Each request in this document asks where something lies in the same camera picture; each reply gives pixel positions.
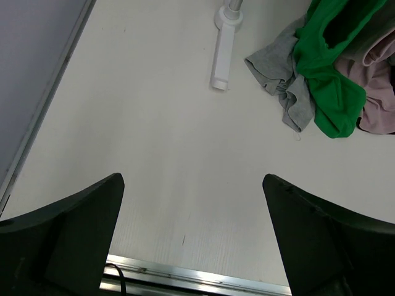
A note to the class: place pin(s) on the grey tank top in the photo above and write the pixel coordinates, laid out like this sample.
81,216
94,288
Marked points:
274,68

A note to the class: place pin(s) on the black tank top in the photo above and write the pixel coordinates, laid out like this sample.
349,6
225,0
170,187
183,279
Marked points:
360,128

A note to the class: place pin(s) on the white garment rack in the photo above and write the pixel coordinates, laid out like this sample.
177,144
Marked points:
228,21

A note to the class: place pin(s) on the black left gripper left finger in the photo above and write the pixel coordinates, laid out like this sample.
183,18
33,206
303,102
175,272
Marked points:
61,248

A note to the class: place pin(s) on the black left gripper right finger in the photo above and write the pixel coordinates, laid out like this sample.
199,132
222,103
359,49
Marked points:
327,249

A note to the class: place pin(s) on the green tank top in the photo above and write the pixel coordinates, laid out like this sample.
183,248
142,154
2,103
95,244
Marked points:
330,27

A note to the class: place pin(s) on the aluminium front rail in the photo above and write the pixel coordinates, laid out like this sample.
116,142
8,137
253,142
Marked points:
147,278

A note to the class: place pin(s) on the pink tank top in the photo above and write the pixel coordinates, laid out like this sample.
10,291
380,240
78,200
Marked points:
369,62

